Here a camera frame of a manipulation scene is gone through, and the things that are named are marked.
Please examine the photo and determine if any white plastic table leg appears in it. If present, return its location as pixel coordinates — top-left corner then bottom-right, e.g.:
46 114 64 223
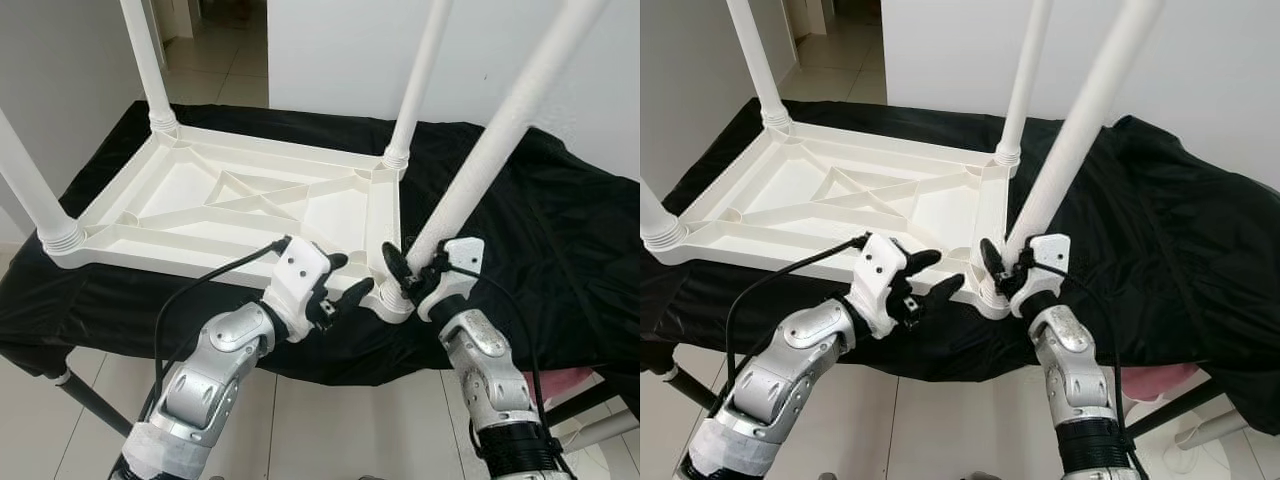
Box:
725 0 793 131
383 0 456 171
405 0 611 271
995 0 1054 168
1005 0 1166 266
0 108 86 253
120 0 181 136
640 180 691 251

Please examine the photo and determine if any pink cushion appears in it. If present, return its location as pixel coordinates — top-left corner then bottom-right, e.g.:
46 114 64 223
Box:
525 368 606 403
1120 363 1201 399

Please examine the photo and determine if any white plastic table top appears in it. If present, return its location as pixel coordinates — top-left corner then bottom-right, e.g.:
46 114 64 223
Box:
645 120 1016 321
45 122 416 323

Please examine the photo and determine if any black table cloth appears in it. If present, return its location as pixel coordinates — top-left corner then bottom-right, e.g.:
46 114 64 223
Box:
0 100 641 426
640 98 1280 436

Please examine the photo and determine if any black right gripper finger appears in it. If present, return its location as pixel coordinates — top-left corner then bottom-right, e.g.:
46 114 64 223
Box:
980 238 1006 293
383 243 413 296

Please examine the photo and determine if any white plastic pipe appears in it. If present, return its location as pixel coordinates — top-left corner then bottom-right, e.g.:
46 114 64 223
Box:
560 410 641 451
1170 410 1251 451

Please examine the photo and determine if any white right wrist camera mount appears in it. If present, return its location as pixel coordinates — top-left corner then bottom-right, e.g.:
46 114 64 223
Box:
415 237 486 323
1010 233 1073 319

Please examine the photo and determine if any white door frame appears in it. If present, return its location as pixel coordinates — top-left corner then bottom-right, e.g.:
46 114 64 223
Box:
160 0 206 36
800 0 841 36

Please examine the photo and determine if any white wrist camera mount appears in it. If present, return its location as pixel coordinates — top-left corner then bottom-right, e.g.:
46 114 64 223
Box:
415 237 486 323
1010 233 1073 319
855 233 916 339
265 238 336 341

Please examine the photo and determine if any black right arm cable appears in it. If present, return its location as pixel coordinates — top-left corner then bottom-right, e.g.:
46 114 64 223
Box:
1040 260 1131 451
445 260 551 451

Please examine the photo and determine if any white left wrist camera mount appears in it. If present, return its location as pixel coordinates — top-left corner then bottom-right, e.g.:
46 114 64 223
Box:
855 233 916 339
265 238 336 341

